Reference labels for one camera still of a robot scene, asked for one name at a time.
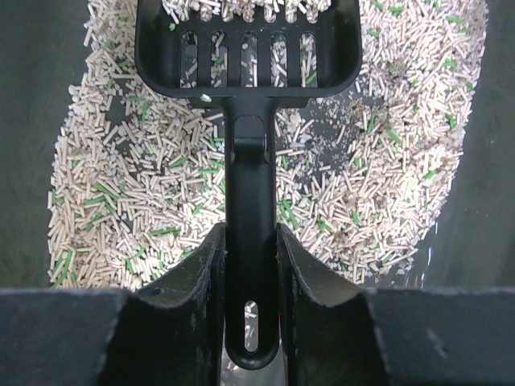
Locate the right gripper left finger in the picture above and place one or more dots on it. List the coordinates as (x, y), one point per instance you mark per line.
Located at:
(167, 333)

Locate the grey litter box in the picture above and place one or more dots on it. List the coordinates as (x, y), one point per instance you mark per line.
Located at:
(33, 36)

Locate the black litter scoop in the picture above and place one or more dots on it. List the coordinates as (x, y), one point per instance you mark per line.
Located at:
(249, 70)

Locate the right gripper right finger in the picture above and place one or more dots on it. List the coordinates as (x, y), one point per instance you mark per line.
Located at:
(336, 333)

